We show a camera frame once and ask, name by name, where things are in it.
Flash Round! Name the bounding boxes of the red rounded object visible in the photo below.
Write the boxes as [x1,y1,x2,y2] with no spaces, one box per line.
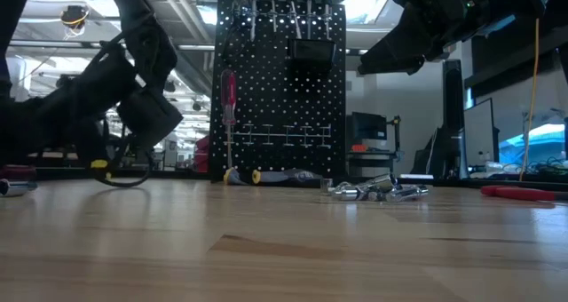
[194,135,210,173]

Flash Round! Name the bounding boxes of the long ceiling light bar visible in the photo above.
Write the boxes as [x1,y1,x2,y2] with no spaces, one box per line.
[8,38,215,53]

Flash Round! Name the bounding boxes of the black aluminium table frame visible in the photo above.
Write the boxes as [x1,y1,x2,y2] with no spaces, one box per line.
[0,164,568,193]

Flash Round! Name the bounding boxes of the black tower column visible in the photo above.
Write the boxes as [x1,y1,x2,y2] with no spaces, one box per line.
[442,59,466,179]

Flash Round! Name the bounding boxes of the red-handled pliers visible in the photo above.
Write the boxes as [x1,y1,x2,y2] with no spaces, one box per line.
[223,120,333,149]

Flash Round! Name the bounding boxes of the tangled cables pile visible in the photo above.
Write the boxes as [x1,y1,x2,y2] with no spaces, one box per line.
[469,157,568,179]

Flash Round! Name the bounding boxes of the black metal pegboard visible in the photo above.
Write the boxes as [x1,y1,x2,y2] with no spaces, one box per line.
[208,0,348,182]

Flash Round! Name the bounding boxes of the white upright panel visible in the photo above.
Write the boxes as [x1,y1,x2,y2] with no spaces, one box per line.
[463,98,501,179]

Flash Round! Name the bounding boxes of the black computer monitor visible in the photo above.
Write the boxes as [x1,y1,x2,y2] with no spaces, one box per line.
[350,112,388,141]

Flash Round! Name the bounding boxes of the black ceiling device yellow cable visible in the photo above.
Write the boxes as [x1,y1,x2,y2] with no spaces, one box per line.
[59,4,91,33]

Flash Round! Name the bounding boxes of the chrome wire hook rack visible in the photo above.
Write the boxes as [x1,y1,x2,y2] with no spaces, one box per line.
[228,0,334,22]

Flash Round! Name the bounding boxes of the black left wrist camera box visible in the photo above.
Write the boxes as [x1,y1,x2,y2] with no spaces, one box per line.
[115,86,185,150]

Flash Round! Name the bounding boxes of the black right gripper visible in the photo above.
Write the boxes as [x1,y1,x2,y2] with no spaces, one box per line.
[358,0,478,76]

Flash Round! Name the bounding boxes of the blue cover sheet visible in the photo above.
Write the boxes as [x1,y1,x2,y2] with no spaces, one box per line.
[499,123,568,165]

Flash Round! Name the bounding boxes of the yellow left cable tag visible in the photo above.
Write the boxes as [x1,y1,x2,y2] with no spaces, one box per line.
[90,158,112,182]

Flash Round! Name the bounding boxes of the black monitor desk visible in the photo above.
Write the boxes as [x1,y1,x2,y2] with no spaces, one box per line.
[345,150,400,175]

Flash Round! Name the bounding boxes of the silver ceiling duct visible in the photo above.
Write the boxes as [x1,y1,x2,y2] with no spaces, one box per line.
[154,0,214,97]

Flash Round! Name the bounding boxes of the black pegboard bin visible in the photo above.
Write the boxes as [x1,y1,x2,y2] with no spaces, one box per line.
[287,38,338,70]

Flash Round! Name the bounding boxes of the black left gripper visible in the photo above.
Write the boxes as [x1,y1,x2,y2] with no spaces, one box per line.
[0,44,137,166]

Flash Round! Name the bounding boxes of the grey black work glove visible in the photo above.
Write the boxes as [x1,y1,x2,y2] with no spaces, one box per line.
[223,167,252,187]

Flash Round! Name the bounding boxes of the red handled pliers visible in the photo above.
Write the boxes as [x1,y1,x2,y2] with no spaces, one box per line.
[480,185,568,203]

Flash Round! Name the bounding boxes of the yellow grey tool at rack base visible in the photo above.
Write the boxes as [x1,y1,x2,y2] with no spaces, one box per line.
[251,168,324,188]

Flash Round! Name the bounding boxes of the translucent red handled screwdriver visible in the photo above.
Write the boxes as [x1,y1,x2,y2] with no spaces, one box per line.
[220,68,238,172]

